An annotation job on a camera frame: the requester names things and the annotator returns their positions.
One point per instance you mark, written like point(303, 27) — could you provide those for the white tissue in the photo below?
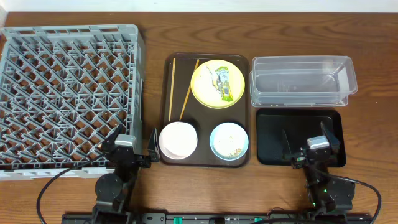
point(215, 79)

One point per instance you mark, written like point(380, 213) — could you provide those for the dark brown serving tray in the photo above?
point(202, 118)

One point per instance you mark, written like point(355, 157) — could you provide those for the light blue bowl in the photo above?
point(229, 128)

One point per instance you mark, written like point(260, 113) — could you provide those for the clear plastic container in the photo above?
point(302, 81)

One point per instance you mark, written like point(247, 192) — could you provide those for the white round bowl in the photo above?
point(178, 140)

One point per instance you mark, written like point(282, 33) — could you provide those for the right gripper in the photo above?
point(311, 155)

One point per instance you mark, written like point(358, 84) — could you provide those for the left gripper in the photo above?
point(134, 157)

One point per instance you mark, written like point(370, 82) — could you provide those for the rice food scraps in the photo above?
point(229, 145)

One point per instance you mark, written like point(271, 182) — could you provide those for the wooden chopstick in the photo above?
point(188, 93)
point(172, 88)

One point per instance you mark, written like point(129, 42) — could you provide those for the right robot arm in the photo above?
point(329, 195)

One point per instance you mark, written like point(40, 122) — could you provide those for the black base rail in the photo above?
point(180, 218)

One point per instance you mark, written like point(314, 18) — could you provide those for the black waste tray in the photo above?
point(299, 125)

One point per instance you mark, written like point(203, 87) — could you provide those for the grey plastic dish rack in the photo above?
point(64, 90)

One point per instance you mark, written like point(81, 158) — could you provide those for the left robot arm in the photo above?
point(114, 190)

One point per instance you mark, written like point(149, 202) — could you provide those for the green snack wrapper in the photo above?
point(223, 83)

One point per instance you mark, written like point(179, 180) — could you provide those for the yellow round plate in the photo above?
point(204, 91)

